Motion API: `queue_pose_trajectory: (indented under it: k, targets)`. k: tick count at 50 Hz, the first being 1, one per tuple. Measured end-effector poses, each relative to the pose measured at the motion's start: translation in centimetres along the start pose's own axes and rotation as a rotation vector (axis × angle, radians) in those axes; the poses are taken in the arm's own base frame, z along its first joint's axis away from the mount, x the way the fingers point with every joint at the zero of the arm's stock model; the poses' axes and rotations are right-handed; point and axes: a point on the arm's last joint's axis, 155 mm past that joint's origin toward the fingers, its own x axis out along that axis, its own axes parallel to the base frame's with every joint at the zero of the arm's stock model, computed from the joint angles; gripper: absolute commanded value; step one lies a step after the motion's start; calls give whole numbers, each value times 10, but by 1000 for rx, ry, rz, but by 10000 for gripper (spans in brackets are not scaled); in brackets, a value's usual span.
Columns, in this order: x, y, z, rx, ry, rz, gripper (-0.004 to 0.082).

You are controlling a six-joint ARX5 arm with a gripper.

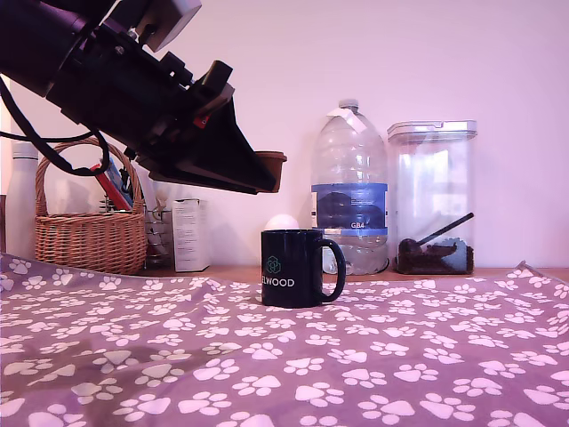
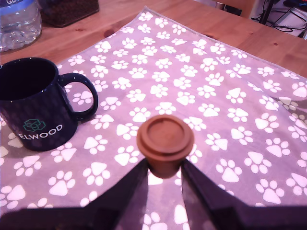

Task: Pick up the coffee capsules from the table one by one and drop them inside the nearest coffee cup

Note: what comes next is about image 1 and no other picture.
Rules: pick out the brown coffee capsule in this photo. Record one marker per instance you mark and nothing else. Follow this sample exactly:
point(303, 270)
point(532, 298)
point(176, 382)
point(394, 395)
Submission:
point(273, 162)

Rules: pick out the white carton box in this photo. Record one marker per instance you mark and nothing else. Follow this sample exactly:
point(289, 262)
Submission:
point(190, 236)

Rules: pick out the blue packet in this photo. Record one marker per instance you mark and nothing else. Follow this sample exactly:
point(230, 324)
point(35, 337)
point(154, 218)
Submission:
point(122, 178)

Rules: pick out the red packet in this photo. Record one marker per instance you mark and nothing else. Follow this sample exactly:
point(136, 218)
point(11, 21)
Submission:
point(111, 189)

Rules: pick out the large clear water bottle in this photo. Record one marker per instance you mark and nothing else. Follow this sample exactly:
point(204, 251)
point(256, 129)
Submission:
point(350, 191)

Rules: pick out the dark mug with white lettering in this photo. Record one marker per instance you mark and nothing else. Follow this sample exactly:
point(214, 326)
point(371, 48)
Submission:
point(291, 271)

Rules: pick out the white bottle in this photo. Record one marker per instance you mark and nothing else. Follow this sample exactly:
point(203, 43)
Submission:
point(20, 200)

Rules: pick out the paw print tablecloth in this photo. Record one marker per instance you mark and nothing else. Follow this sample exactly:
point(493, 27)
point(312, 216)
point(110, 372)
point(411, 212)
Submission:
point(284, 356)

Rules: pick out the clear storage jar with lid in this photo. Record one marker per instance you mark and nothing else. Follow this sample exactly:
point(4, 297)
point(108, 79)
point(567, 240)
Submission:
point(433, 178)

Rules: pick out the black scoop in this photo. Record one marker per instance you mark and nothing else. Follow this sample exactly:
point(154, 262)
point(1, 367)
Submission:
point(433, 242)

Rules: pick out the small white round camera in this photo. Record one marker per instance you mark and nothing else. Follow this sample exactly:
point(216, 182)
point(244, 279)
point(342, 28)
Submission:
point(281, 221)

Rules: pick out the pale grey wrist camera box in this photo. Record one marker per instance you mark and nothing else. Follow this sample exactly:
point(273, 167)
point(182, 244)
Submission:
point(171, 20)

